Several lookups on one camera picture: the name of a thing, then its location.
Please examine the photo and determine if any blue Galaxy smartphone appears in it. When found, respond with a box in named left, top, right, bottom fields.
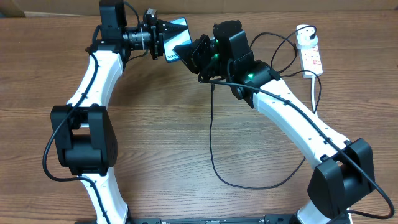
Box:
left=164, top=27, right=192, bottom=63

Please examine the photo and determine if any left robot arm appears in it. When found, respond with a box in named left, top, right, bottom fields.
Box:
left=48, top=1, right=192, bottom=223

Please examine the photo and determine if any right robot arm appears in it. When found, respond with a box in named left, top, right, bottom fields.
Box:
left=173, top=21, right=374, bottom=223

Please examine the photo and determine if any white charger plug adapter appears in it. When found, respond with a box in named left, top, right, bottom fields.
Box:
left=296, top=24, right=318, bottom=50

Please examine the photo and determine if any white power strip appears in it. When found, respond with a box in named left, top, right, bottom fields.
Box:
left=298, top=44, right=323, bottom=78

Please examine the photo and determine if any brown cardboard backdrop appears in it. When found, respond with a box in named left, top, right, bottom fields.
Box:
left=1, top=0, right=397, bottom=17

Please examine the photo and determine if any black USB charging cable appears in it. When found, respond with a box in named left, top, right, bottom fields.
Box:
left=209, top=25, right=322, bottom=190

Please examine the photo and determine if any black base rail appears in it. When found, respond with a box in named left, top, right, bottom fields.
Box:
left=126, top=214, right=300, bottom=224

